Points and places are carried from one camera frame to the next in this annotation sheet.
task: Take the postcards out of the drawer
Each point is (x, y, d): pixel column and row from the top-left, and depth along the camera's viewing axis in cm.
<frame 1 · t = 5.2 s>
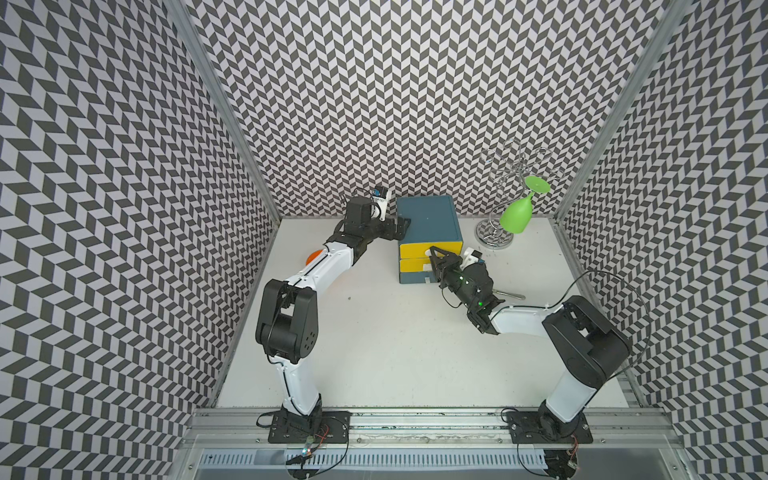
left hand: (397, 218, 90), fingers open
right hand: (426, 253, 85), fingers open
teal drawer cabinet: (434, 223, 88), point 24 cm above the table
yellow middle drawer: (413, 265, 93), point 12 cm above the table
teal bottom drawer: (417, 277, 99), point 4 cm above the table
green plastic wine glass: (516, 215, 88), point 25 cm above the table

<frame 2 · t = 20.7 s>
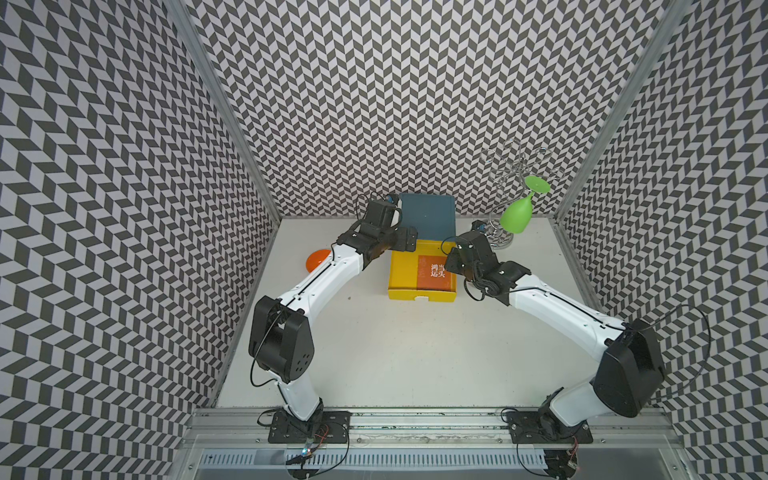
left hand: (402, 235, 86), fingers open
right hand: (453, 257, 84), fingers closed
orange postcard pack: (432, 274, 86), point 16 cm above the table
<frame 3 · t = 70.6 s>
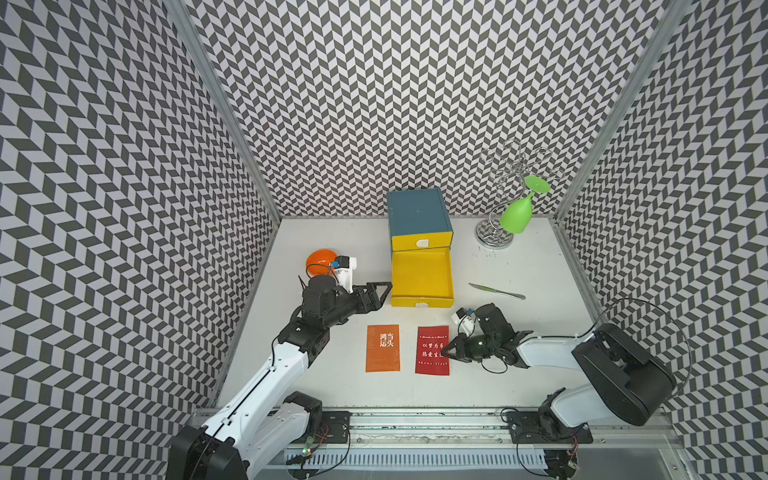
left hand: (381, 289, 77), fingers open
right hand: (443, 358, 84), fingers closed
orange postcard pack: (383, 348, 88), on the table
green handled knife: (520, 296, 102), on the table
dark red postcard pack: (429, 357, 86), on the table
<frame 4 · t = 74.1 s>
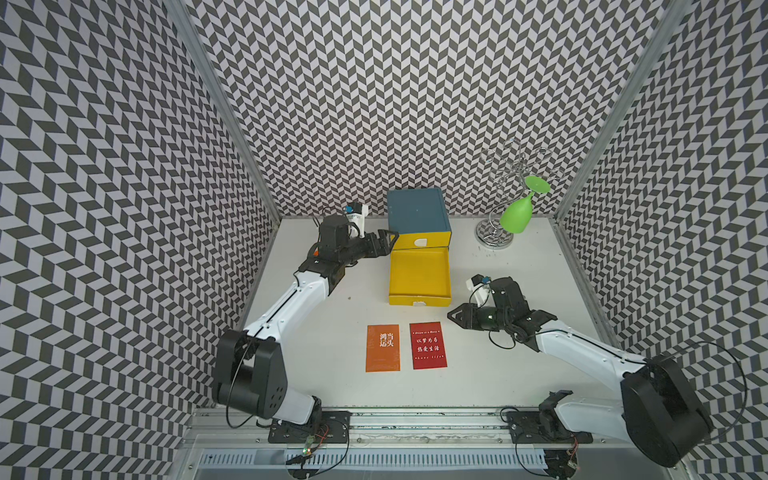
left hand: (387, 237, 81), fingers open
right hand: (453, 321, 83), fingers open
dark red postcard pack: (428, 345, 88), on the table
